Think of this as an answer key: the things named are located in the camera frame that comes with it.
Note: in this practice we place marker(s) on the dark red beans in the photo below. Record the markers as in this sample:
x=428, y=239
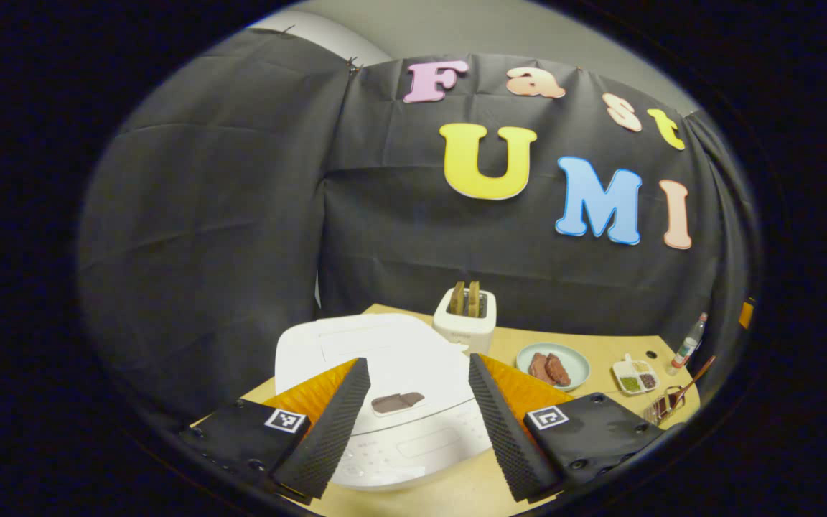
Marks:
x=647, y=381

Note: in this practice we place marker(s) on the white toaster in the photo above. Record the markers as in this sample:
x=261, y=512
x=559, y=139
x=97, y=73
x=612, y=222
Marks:
x=464, y=334

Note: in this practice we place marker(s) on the white divided dish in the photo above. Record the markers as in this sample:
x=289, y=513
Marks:
x=623, y=368

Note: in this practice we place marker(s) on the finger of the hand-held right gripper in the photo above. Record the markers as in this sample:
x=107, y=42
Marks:
x=746, y=314

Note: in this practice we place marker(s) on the white rice cooker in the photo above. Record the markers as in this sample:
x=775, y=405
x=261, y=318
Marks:
x=399, y=345

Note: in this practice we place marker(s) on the green mung beans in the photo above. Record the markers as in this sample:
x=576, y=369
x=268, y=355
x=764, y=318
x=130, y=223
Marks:
x=630, y=385

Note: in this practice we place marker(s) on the red-brown meat slice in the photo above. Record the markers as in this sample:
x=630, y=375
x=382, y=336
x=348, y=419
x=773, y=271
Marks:
x=561, y=372
x=537, y=368

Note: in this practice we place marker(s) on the brown wooden spoon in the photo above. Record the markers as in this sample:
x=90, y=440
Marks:
x=693, y=377

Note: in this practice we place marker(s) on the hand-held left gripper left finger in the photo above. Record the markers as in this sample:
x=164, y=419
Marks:
x=331, y=431

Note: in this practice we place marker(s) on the light green plate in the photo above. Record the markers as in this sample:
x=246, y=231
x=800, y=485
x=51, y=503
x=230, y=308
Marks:
x=577, y=362

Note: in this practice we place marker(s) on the brown bread slice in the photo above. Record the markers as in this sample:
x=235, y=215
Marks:
x=474, y=298
x=457, y=298

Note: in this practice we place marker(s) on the yellow soybeans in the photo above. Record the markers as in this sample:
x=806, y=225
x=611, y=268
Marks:
x=641, y=367

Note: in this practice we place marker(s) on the clear plastic water bottle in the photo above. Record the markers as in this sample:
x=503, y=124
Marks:
x=686, y=348

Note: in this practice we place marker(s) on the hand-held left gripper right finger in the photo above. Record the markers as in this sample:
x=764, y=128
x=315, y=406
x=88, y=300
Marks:
x=507, y=431

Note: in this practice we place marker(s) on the black backdrop cloth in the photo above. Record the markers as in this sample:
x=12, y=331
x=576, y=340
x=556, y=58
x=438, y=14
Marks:
x=227, y=215

